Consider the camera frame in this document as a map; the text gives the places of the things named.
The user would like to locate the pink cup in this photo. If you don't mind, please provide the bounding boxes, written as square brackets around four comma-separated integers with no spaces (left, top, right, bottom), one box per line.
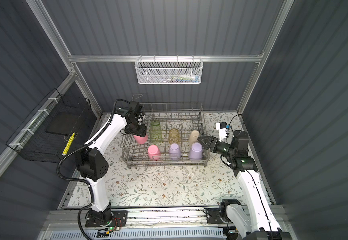
[148,145,161,161]
[133,135,148,145]

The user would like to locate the white vented cover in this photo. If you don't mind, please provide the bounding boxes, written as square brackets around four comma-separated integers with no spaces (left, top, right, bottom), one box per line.
[49,227,232,240]

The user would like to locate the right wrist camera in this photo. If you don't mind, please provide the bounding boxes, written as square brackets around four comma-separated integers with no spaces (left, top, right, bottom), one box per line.
[216,122,230,142]

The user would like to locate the lilac cup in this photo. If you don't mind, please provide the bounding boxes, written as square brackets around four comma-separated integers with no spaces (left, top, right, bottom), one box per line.
[169,143,182,160]
[189,142,203,161]

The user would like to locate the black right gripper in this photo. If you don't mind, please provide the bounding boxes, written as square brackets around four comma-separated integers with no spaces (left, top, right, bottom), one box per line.
[198,136,235,159]

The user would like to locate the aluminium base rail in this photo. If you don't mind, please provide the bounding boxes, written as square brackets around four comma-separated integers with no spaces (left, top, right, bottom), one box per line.
[84,205,264,229]

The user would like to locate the tubes in white basket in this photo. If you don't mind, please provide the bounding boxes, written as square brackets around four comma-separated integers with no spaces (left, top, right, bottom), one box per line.
[161,74,201,84]

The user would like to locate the white mesh wall basket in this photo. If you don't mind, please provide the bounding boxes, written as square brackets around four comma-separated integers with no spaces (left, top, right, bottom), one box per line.
[135,58,204,85]

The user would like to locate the green transparent cup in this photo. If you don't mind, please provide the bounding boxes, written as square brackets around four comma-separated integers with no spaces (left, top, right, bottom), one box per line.
[150,120,163,144]

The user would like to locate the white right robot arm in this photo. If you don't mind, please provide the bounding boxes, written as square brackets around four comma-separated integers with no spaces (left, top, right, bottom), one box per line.
[198,130,292,240]

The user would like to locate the yellow transparent cup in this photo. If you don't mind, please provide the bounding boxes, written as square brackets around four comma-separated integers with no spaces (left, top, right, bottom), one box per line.
[169,129,181,145]

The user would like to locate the black wire wall basket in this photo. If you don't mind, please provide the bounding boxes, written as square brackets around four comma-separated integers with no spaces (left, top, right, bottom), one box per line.
[6,93,97,163]

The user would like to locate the yellow brush in basket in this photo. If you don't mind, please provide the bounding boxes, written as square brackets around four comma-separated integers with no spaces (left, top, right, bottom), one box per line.
[62,132,76,156]

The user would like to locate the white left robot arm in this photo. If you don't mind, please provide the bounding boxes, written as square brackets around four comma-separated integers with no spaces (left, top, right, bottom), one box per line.
[56,99,147,227]

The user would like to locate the beige cup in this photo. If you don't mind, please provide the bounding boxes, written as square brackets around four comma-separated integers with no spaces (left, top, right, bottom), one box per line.
[188,130,200,147]

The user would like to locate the grey wire dish rack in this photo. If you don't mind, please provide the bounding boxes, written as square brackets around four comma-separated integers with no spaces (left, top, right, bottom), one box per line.
[121,102,211,169]

